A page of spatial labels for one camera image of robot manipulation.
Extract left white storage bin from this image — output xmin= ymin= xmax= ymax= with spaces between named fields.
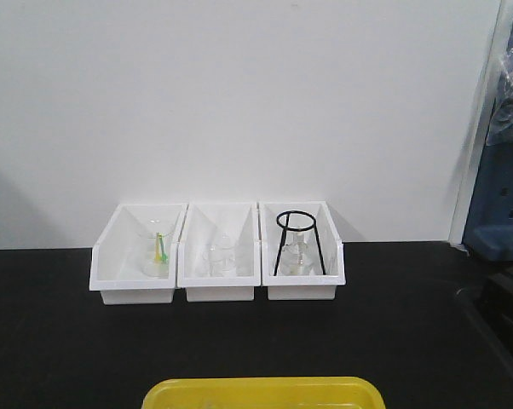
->
xmin=89 ymin=203 xmax=187 ymax=305

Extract black lab sink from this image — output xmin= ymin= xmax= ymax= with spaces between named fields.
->
xmin=455 ymin=264 xmax=513 ymax=383

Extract blue pegboard drying rack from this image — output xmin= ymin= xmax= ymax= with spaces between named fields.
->
xmin=463 ymin=21 xmax=513 ymax=262

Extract right white storage bin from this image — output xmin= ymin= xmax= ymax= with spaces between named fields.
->
xmin=258 ymin=201 xmax=346 ymax=301

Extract glass beaker with green sticks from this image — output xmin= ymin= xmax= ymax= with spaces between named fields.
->
xmin=135 ymin=219 xmax=174 ymax=279

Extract middle white storage bin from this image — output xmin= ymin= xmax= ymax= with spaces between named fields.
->
xmin=176 ymin=202 xmax=262 ymax=302

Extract black wire tripod stand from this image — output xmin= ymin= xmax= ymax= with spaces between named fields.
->
xmin=273 ymin=210 xmax=327 ymax=277

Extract white storage bin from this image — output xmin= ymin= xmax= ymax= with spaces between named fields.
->
xmin=258 ymin=201 xmax=346 ymax=301
xmin=89 ymin=203 xmax=187 ymax=305
xmin=176 ymin=202 xmax=262 ymax=302

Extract small glassware in right bin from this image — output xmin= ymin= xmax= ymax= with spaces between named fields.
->
xmin=280 ymin=232 xmax=314 ymax=276

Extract yellow plastic tray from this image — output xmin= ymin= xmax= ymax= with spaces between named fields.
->
xmin=141 ymin=377 xmax=385 ymax=408

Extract clear glass beakers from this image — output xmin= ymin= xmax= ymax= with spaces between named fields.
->
xmin=203 ymin=234 xmax=237 ymax=278

